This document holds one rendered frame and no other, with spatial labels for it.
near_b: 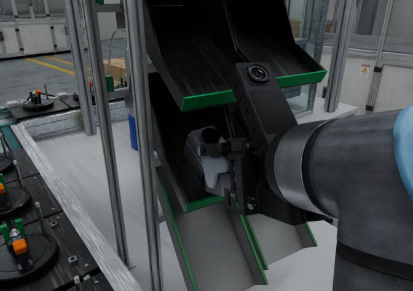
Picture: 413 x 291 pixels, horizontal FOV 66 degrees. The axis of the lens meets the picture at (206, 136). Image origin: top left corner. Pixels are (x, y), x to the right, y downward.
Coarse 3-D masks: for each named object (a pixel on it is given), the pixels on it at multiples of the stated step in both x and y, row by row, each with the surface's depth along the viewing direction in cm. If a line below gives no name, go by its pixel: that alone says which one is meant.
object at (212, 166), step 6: (198, 150) 44; (204, 156) 42; (204, 162) 43; (210, 162) 41; (216, 162) 40; (222, 162) 39; (228, 162) 38; (204, 168) 43; (210, 168) 41; (216, 168) 40; (222, 168) 39; (210, 174) 42; (216, 174) 40; (210, 180) 42; (216, 180) 41; (210, 186) 42
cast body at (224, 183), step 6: (228, 168) 44; (204, 174) 48; (222, 174) 42; (228, 174) 43; (222, 180) 42; (228, 180) 42; (216, 186) 43; (222, 186) 42; (228, 186) 42; (210, 192) 46; (216, 192) 44; (222, 192) 42
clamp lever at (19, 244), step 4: (20, 236) 60; (16, 240) 60; (20, 240) 58; (24, 240) 59; (12, 244) 58; (16, 244) 58; (20, 244) 58; (24, 244) 58; (16, 248) 57; (20, 248) 57; (24, 248) 58; (16, 252) 57; (20, 252) 58; (24, 252) 59; (20, 256) 59; (24, 256) 60; (20, 260) 60; (24, 260) 61; (28, 260) 62; (20, 264) 62; (24, 264) 62; (28, 264) 62
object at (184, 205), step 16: (160, 80) 64; (160, 96) 64; (160, 112) 61; (176, 112) 62; (192, 112) 63; (208, 112) 62; (224, 112) 57; (160, 128) 58; (176, 128) 59; (192, 128) 60; (224, 128) 58; (160, 144) 51; (176, 144) 56; (160, 160) 53; (176, 160) 54; (176, 176) 51; (192, 176) 52; (176, 192) 49; (192, 192) 50; (208, 192) 51; (192, 208) 47
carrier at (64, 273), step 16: (16, 224) 68; (32, 224) 78; (48, 224) 78; (64, 224) 78; (0, 240) 73; (32, 240) 70; (48, 240) 70; (64, 240) 73; (80, 240) 73; (0, 256) 66; (16, 256) 65; (32, 256) 66; (48, 256) 66; (64, 256) 69; (80, 256) 69; (0, 272) 62; (16, 272) 62; (32, 272) 62; (48, 272) 65; (64, 272) 65; (80, 272) 65; (96, 272) 66; (0, 288) 61; (16, 288) 61; (32, 288) 61; (48, 288) 61; (64, 288) 62
